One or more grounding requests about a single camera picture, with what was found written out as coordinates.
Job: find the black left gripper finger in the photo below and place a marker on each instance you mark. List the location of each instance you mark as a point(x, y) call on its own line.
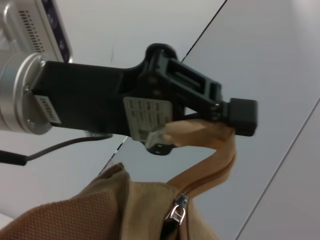
point(246, 131)
point(243, 112)

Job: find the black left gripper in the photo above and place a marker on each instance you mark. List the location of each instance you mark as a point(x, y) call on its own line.
point(87, 97)

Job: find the silver metal zipper pull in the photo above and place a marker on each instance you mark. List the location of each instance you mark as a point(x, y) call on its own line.
point(178, 207)

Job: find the khaki canvas food bag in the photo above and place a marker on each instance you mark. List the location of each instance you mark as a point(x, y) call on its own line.
point(75, 215)

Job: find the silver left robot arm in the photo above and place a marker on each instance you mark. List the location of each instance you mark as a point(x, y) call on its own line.
point(17, 95)

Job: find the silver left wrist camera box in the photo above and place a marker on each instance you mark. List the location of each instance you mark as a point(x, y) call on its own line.
point(37, 27)

